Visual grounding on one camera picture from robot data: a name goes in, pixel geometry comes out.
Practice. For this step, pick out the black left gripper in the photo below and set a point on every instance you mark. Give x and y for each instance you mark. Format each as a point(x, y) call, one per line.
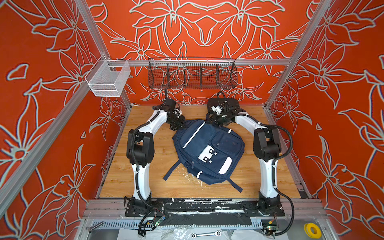
point(180, 125)

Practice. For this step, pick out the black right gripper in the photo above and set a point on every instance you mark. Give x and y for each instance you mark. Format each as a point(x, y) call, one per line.
point(214, 117)

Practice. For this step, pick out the navy blue student backpack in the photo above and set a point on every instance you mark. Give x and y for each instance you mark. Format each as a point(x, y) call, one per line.
point(208, 152)

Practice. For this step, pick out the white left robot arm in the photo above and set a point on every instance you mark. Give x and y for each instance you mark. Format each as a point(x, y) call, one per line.
point(141, 147)

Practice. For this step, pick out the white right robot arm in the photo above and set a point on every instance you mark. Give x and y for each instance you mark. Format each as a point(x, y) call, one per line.
point(267, 147)

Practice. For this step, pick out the black plastic tool case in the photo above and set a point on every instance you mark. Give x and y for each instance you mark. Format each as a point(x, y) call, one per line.
point(226, 104)

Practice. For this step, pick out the silver combination wrench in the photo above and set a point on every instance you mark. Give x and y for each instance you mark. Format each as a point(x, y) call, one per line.
point(213, 234)

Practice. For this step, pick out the yellow tape roll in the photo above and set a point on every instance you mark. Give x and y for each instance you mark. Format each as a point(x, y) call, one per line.
point(312, 231)

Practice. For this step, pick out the black wire wall basket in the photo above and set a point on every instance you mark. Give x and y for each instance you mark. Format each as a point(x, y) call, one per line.
point(192, 73)

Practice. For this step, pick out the white wire wall basket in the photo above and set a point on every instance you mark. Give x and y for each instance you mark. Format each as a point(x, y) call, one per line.
point(107, 78)

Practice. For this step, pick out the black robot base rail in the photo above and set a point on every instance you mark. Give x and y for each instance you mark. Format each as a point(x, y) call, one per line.
point(183, 206)

